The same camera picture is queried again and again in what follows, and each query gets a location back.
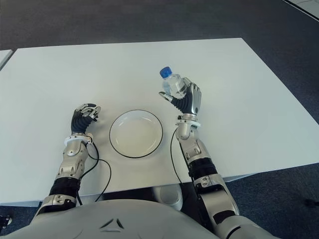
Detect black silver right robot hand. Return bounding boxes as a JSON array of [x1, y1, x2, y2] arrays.
[[159, 77, 203, 116]]

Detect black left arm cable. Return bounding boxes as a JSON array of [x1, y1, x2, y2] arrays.
[[76, 141, 112, 206]]

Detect grey robot torso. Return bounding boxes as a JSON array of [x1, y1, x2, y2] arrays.
[[0, 199, 275, 239]]

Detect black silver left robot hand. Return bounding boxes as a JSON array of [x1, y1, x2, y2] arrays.
[[71, 103, 102, 135]]

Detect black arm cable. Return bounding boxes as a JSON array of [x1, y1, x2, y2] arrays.
[[76, 141, 112, 206], [170, 123, 185, 185]]

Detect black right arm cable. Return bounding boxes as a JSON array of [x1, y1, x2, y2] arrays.
[[170, 123, 185, 185]]

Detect white plate with black rim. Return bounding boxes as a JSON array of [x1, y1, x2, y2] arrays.
[[109, 110, 164, 158]]

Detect black caster wheel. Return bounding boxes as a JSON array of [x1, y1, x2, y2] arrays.
[[0, 213, 12, 229]]

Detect white rounded robot leg cover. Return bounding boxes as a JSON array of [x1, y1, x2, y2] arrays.
[[152, 185, 184, 212]]

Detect white panel with black edge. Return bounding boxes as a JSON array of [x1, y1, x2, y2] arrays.
[[283, 0, 319, 19]]

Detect clear blue-capped water bottle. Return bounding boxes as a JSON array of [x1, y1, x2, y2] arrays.
[[159, 66, 184, 98]]

